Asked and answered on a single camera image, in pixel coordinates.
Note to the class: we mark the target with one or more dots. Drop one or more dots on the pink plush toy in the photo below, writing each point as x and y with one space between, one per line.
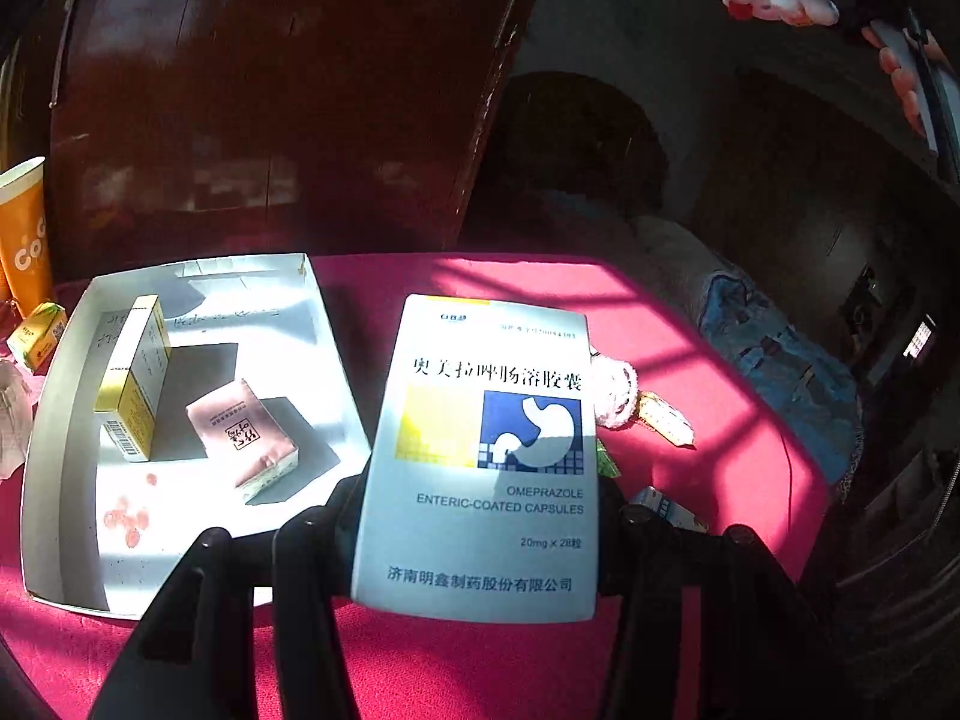
619 397

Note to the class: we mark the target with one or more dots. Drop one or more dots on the clear plastic wrapper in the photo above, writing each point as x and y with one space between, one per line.
11 420

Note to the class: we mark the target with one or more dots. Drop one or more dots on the yellow and white medicine box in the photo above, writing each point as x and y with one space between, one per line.
131 405

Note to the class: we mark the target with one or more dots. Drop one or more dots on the pale yellow sachet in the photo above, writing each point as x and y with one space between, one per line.
667 420

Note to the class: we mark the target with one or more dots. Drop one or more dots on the blue jeans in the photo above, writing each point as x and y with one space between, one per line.
780 367

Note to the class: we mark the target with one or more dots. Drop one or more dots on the small lit screen device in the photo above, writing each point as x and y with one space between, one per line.
919 337

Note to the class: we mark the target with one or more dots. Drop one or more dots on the green wrapper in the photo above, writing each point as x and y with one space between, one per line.
606 461

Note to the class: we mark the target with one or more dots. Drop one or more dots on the person's right hand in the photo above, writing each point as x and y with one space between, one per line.
904 82

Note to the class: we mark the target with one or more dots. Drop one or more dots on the grey cloth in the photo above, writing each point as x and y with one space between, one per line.
675 262

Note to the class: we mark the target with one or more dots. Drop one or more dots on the large white medicine box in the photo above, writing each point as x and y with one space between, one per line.
465 540

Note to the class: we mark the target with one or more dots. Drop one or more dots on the reddish brown wooden cabinet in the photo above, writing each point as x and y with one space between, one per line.
300 90

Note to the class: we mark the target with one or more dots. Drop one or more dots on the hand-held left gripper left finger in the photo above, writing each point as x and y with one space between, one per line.
315 562

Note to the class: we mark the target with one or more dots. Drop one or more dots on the orange paper cup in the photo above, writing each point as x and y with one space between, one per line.
26 240

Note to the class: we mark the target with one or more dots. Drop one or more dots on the pink medicine box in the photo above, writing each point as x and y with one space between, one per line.
240 435

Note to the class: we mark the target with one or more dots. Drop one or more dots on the small yellow box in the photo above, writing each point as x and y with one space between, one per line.
37 334

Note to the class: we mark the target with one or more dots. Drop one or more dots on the small blue and white box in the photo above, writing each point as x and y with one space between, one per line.
660 506

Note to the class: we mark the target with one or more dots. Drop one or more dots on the red cloth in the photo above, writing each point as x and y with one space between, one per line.
525 277

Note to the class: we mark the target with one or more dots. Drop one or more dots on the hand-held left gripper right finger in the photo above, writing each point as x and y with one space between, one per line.
645 570

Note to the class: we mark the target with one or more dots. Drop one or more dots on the white cardboard tray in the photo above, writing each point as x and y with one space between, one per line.
247 330

